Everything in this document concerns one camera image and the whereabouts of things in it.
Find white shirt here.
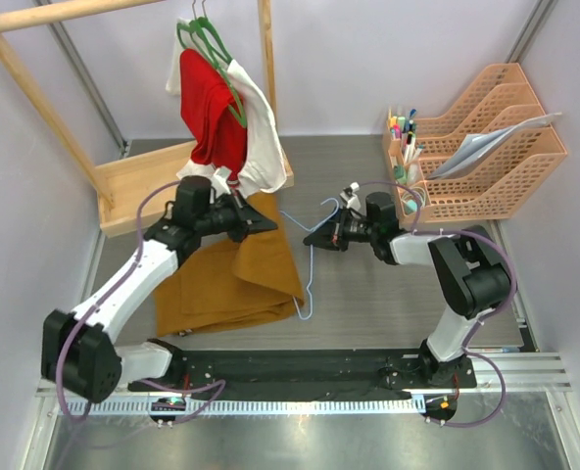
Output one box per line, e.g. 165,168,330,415
171,32,287,197

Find pens in organizer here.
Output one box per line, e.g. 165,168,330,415
385,107,417,165

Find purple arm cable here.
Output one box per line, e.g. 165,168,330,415
54,179,227,432
353,179,519,428

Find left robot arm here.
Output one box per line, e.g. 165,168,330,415
41,175,277,403

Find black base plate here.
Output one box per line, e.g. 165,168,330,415
157,349,477,393

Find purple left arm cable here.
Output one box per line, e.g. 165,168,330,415
54,179,227,432

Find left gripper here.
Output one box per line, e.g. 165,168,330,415
195,188,276,244

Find peach plastic desk organizer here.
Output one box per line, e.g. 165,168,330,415
383,63,567,227

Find light blue wire hanger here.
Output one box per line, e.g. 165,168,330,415
280,197,340,322

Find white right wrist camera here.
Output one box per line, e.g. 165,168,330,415
340,182,362,211

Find green hanger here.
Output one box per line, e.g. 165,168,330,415
176,1,220,70
192,1,247,128

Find wooden clothes rack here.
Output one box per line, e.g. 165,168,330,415
0,0,295,239

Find green hanger back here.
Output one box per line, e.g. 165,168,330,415
176,1,220,70

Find mustard brown trousers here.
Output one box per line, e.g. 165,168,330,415
153,192,305,337

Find mint charger with cable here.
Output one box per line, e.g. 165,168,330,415
400,186,428,214

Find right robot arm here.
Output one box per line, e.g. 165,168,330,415
303,192,512,388

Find green hanger front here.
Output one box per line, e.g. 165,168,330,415
192,1,247,128

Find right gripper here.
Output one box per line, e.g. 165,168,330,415
305,207,378,253

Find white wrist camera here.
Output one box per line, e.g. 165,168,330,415
212,166,232,197
340,182,362,211

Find green eraser box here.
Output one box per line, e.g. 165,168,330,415
393,165,408,185

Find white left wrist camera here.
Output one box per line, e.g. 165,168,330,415
212,166,232,197

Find white slotted cable duct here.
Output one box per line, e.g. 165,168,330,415
90,395,426,416

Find aluminium frame rail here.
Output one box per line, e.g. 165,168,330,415
34,355,573,399

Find red shirt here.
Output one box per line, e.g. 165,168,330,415
179,49,247,186

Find grey paper folder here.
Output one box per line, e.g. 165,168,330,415
426,112,562,180

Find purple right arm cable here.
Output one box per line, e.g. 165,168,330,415
353,179,519,428

